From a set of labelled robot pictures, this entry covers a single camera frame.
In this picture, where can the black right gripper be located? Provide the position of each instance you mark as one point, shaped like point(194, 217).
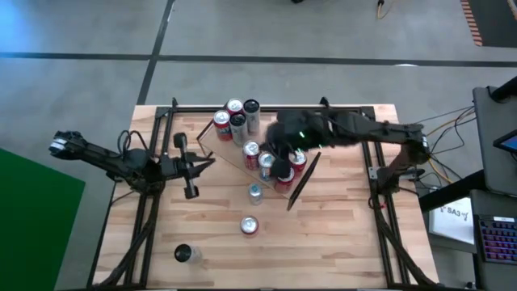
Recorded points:
point(307, 129)

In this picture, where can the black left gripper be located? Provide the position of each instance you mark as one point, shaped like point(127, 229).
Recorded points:
point(177, 167)

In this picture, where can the red cola can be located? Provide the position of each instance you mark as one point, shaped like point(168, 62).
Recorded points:
point(284, 185)
point(301, 161)
point(251, 153)

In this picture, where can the red strawberry Fanta can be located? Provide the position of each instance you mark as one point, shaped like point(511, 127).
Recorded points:
point(221, 123)
point(234, 105)
point(249, 225)

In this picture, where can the white Celsius can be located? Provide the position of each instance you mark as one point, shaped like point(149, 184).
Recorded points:
point(186, 253)
point(238, 127)
point(252, 113)

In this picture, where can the blue silver Red Bull can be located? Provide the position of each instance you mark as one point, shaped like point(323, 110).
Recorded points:
point(266, 163)
point(255, 193)

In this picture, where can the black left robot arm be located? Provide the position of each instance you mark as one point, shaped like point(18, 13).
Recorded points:
point(105, 157)

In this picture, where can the black clamp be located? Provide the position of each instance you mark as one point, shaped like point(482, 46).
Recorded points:
point(174, 102)
point(324, 103)

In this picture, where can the white paper sign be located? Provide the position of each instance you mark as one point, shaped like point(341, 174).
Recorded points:
point(452, 220)

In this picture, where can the green floor mat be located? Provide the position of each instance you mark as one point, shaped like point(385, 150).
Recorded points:
point(32, 222)

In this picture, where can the grey side desk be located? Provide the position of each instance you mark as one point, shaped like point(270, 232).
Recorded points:
point(484, 141)

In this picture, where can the black pole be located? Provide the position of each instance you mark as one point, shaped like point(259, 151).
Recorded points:
point(505, 89)

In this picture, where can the tablet with blue screen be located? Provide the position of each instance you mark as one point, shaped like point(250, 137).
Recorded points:
point(509, 142)

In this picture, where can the black striped floor mat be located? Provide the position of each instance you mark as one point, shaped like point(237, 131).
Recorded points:
point(497, 20)

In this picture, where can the black backlit keyboard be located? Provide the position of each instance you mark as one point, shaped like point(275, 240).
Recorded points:
point(498, 238)

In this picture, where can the wooden shelf black metal frame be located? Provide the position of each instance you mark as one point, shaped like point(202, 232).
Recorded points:
point(226, 155)

